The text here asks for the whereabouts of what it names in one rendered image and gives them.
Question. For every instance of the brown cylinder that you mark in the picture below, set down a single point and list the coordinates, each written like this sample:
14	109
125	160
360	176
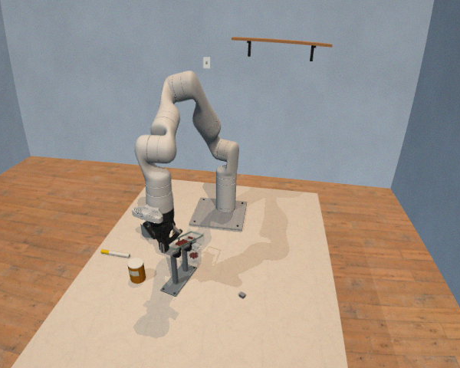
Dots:
136	270

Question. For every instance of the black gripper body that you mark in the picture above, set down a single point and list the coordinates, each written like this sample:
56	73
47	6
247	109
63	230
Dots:
168	221

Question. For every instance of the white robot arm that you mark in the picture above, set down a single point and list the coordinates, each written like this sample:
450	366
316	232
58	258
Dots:
151	149

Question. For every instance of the clear glass vial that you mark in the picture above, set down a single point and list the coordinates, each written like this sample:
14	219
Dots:
194	257

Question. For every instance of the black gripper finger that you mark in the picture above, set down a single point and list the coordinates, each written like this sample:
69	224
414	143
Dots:
166	240
150	230

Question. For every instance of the grey cylinder with yellow cap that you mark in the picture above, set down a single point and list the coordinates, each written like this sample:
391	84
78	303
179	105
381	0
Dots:
115	253

